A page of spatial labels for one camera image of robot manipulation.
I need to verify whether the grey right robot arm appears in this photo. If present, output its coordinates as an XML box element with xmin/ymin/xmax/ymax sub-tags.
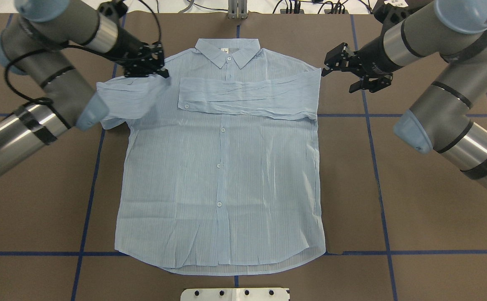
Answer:
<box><xmin>322</xmin><ymin>0</ymin><xmax>487</xmax><ymax>189</ymax></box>

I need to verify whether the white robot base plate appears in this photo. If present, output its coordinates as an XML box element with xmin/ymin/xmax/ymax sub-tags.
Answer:
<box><xmin>180</xmin><ymin>288</ymin><xmax>291</xmax><ymax>301</ymax></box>

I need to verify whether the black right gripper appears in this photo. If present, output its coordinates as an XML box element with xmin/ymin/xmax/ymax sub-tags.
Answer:
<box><xmin>321</xmin><ymin>42</ymin><xmax>393</xmax><ymax>93</ymax></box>

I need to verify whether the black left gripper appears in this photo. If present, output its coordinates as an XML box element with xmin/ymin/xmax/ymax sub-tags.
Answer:
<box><xmin>122</xmin><ymin>42</ymin><xmax>170</xmax><ymax>79</ymax></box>

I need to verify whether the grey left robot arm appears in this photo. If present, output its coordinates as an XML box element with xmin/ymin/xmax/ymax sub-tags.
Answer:
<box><xmin>0</xmin><ymin>0</ymin><xmax>169</xmax><ymax>177</ymax></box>

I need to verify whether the aluminium frame post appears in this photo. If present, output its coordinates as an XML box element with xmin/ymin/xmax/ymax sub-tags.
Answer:
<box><xmin>227</xmin><ymin>0</ymin><xmax>249</xmax><ymax>20</ymax></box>

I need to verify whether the light blue button-up shirt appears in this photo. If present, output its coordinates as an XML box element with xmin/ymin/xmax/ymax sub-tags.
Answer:
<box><xmin>97</xmin><ymin>38</ymin><xmax>326</xmax><ymax>276</ymax></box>

